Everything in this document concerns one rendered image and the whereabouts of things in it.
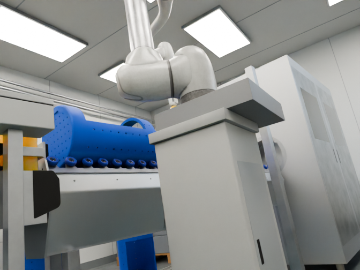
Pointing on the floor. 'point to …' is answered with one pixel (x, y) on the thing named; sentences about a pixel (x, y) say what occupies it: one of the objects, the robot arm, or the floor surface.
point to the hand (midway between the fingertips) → (172, 99)
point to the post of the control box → (13, 201)
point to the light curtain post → (279, 189)
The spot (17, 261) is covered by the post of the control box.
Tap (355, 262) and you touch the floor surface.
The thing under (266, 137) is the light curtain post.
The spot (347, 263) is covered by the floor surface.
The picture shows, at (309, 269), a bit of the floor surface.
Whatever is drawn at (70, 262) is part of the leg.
